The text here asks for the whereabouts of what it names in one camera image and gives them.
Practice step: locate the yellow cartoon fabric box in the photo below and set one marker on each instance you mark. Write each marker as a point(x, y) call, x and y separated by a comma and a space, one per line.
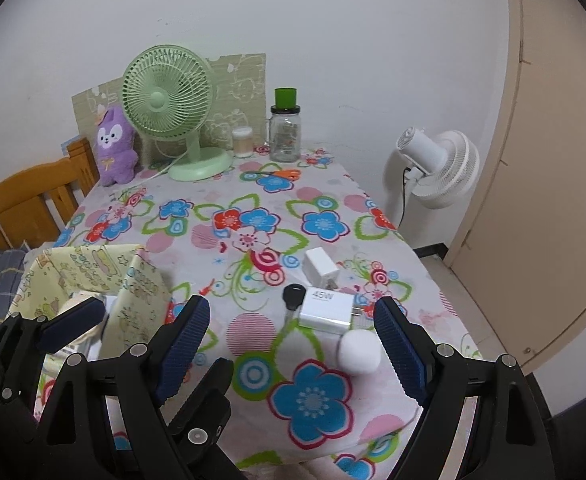
point(138, 285)

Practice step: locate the floral tablecloth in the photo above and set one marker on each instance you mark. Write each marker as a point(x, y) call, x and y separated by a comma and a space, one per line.
point(198, 260)

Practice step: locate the wooden bed headboard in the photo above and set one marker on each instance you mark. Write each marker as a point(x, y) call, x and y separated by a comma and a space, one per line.
point(18, 200)

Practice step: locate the black key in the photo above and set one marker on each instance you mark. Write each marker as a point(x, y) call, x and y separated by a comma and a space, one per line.
point(293, 295)

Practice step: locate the beige cartoon trinket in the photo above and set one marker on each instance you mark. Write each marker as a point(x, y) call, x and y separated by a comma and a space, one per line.
point(75, 300)

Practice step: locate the cotton swab container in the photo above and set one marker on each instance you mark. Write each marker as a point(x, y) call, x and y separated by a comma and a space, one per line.
point(243, 142)

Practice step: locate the beige patterned board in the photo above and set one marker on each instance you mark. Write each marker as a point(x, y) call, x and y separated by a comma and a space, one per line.
point(238, 90)

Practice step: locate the white round ball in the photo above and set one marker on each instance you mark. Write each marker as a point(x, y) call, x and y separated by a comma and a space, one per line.
point(358, 352)

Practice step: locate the large white charger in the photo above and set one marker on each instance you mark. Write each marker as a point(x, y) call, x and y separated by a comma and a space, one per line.
point(325, 307)

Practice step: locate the blue wall sticker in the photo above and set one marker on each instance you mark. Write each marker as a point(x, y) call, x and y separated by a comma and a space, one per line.
point(71, 146)

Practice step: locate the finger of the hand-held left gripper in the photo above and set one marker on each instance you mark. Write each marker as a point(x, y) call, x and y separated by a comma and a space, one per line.
point(213, 385)
point(73, 322)

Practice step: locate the glass jar with green lid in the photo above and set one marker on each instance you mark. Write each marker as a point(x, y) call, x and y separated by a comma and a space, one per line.
point(285, 135)

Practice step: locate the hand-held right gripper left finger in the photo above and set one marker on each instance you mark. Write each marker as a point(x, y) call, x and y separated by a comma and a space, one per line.
point(183, 345)

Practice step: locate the small white charger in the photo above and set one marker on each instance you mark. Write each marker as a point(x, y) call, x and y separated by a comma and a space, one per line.
point(318, 265)

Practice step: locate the white standing fan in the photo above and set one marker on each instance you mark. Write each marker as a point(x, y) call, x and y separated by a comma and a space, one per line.
point(443, 165)

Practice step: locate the beige door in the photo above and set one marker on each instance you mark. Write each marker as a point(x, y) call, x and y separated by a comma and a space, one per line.
point(548, 160)

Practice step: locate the purple plush toy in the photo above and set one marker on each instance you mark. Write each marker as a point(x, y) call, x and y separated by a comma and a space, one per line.
point(115, 150)

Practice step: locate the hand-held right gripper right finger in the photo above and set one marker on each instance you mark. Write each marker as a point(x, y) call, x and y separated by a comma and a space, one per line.
point(403, 355)

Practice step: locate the green desk fan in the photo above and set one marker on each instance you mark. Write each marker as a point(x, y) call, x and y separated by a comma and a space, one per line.
point(163, 100)

